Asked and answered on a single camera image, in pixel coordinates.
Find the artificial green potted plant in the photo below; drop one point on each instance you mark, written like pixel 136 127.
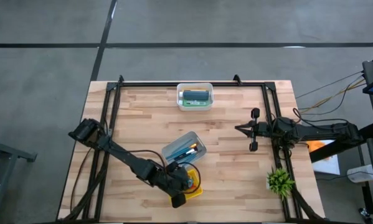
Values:
pixel 279 182

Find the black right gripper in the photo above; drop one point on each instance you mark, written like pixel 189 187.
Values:
pixel 262 130

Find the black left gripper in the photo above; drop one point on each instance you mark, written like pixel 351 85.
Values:
pixel 177 183

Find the black metal beam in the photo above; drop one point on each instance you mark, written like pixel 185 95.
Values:
pixel 338 151

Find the blue brush gold ferrule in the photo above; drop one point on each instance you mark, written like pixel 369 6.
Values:
pixel 181 151

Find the white box device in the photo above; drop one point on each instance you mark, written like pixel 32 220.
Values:
pixel 360 174

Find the grey metal rack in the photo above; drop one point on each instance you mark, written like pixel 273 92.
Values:
pixel 5 152

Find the black frame clamp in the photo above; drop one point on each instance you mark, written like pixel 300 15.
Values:
pixel 237 79
pixel 121 78

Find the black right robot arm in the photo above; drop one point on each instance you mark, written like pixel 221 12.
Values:
pixel 314 132

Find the black paint brush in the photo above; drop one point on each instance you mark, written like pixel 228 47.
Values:
pixel 187 153

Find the white sheet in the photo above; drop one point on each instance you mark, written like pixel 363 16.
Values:
pixel 329 166

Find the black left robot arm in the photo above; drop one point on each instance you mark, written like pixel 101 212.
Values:
pixel 127 157

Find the yellow slotted plastic basket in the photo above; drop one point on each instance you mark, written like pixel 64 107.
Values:
pixel 196 190

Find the black aluminium table frame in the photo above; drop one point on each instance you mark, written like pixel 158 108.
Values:
pixel 149 84

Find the light grey storage bin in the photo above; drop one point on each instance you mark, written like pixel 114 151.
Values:
pixel 186 137

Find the orange cloth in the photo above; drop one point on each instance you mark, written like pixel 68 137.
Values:
pixel 317 146

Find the thin blue paint brush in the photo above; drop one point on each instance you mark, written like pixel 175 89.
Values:
pixel 173 153

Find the thin dark paint brush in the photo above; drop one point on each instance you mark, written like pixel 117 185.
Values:
pixel 183 154

